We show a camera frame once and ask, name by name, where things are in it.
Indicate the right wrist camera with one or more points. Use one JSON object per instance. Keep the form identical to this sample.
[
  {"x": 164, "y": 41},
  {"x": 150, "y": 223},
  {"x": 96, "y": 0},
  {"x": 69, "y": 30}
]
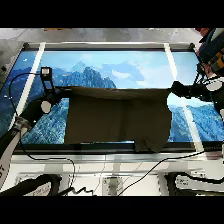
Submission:
[{"x": 200, "y": 71}]

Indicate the brown garment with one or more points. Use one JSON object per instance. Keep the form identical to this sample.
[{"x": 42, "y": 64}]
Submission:
[{"x": 116, "y": 116}]

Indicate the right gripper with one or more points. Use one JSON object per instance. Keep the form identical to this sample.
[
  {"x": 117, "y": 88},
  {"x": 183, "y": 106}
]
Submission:
[{"x": 180, "y": 89}]

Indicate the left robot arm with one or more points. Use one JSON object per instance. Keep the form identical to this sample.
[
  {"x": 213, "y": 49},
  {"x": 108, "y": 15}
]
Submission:
[{"x": 31, "y": 111}]

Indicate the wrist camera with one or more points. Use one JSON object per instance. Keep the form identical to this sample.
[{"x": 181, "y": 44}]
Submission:
[
  {"x": 200, "y": 71},
  {"x": 46, "y": 71}
]

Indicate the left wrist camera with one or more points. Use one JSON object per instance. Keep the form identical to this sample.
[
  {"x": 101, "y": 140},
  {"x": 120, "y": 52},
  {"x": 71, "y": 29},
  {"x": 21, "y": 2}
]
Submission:
[{"x": 46, "y": 71}]

